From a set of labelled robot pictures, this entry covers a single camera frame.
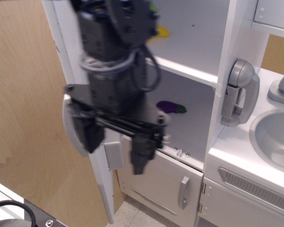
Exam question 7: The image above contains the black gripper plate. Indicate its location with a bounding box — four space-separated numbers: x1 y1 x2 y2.
63 84 170 175

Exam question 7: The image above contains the white fridge door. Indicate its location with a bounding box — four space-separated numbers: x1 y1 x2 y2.
42 0 115 224

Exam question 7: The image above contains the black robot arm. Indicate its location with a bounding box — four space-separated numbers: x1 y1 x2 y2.
64 0 169 175

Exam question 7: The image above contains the grey ice dispenser box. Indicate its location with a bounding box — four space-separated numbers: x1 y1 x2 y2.
104 130 125 170

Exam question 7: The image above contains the purple toy eggplant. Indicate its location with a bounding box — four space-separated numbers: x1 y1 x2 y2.
156 101 187 114

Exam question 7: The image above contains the white freezer door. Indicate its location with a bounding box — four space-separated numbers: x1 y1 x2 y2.
117 138 203 227

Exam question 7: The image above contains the black base with screw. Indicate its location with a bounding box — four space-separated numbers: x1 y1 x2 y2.
0 200 66 227

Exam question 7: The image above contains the yellow toy banana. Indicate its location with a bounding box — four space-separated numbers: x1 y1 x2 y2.
155 25 170 38

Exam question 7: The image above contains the grey toy phone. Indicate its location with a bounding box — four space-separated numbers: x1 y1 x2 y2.
221 59 260 127

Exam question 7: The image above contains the white oven door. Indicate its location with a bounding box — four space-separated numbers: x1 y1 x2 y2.
198 178 284 227

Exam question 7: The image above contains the green toy pear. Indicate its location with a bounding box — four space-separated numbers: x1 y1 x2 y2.
149 0 159 13

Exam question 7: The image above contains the grey toy sink basin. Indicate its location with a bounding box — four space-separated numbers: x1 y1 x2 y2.
249 109 284 172

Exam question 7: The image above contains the grey oven vent grille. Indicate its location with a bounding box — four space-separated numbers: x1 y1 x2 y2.
218 167 284 211

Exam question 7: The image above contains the white upper microwave cabinet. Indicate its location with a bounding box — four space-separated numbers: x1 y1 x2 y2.
251 0 284 38

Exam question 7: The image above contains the grey freezer door handle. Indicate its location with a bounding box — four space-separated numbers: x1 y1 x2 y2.
177 176 190 210

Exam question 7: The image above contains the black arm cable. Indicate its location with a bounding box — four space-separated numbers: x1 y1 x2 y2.
132 44 161 92

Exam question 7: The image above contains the aluminium frame rail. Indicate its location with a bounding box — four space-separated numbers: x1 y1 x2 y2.
0 183 25 220

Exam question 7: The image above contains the black braided cable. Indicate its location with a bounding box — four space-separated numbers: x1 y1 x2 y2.
0 200 36 227

